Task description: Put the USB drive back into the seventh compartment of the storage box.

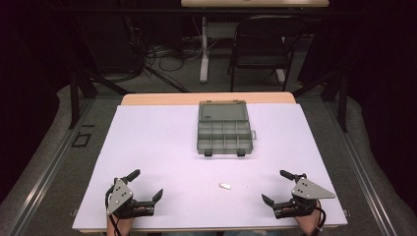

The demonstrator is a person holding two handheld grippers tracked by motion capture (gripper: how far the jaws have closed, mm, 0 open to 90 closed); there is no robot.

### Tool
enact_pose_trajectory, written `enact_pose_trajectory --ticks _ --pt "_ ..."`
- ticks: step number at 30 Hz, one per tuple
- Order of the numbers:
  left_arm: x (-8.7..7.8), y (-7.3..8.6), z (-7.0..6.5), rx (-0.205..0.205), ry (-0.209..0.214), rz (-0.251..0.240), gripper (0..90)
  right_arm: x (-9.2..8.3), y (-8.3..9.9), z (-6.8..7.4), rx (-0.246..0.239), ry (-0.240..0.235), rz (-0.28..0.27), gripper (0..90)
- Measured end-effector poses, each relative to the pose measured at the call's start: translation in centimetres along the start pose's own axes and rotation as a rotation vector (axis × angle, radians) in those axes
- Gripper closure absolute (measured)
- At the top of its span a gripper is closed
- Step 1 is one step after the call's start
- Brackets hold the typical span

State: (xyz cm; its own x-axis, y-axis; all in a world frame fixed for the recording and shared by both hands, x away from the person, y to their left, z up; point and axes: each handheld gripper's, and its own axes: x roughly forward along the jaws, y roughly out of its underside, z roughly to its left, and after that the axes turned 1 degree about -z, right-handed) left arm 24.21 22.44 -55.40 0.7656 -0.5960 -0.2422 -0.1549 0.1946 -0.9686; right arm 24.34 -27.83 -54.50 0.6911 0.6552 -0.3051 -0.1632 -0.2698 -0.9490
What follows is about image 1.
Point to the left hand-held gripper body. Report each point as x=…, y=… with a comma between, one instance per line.
x=119, y=197

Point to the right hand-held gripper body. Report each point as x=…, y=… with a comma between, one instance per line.
x=308, y=193

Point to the person's left hand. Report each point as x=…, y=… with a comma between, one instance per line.
x=124, y=224

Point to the person's right hand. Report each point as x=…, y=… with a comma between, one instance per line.
x=306, y=223

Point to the white table cover sheet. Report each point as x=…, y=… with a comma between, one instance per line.
x=164, y=157

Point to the small white flat piece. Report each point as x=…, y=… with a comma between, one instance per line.
x=225, y=186

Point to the grey-green compartment organizer box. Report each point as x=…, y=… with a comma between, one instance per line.
x=224, y=131

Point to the black metal stand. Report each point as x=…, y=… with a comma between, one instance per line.
x=74, y=98
x=342, y=98

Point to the black folding chair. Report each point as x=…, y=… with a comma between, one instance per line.
x=262, y=49

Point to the dark curtain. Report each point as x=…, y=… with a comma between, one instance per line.
x=26, y=82
x=387, y=82

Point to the white-legged wooden desk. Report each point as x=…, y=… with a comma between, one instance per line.
x=254, y=3

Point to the aluminium floor rail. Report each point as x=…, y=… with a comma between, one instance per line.
x=49, y=167
x=359, y=170

